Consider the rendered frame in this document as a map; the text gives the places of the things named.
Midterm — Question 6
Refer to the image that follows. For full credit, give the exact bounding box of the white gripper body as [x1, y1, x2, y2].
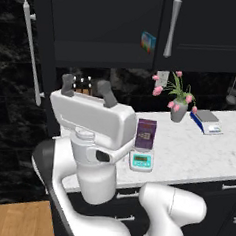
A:
[46, 89, 140, 153]

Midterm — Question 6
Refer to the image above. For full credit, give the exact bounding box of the open dark cabinet door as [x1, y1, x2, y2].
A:
[19, 0, 72, 141]

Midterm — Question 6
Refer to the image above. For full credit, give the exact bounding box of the white teal digital scale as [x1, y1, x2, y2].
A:
[128, 146, 156, 174]

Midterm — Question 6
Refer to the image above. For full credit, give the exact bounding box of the colourful cereal box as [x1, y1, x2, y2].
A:
[139, 31, 158, 55]

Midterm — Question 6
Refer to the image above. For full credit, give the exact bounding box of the blue white digital scale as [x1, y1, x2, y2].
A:
[187, 108, 226, 137]

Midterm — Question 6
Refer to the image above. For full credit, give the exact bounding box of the closed dark cabinet door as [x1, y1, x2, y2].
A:
[153, 0, 236, 77]

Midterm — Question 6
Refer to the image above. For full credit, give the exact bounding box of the dark base cabinet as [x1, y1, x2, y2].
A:
[47, 164, 236, 236]

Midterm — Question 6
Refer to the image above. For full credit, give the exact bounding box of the wooden knife block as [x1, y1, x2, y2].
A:
[72, 74, 94, 96]

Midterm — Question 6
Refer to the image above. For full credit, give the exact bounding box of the purple box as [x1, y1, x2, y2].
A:
[134, 117, 159, 151]

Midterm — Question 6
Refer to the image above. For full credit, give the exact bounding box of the grey vase with pink tulips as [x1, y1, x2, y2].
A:
[148, 69, 202, 125]

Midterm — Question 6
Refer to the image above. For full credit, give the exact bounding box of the hanging grey ladle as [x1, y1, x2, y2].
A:
[224, 71, 236, 106]

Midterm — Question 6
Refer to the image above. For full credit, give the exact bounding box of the long silver door handle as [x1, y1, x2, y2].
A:
[15, 0, 54, 108]

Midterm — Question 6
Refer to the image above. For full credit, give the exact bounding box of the white wall socket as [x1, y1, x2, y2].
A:
[155, 69, 171, 89]

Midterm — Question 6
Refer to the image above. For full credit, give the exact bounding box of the dark wall cabinet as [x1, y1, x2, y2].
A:
[43, 0, 166, 76]

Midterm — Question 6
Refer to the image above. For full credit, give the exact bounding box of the silver tapered door handle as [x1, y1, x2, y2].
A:
[162, 0, 183, 60]

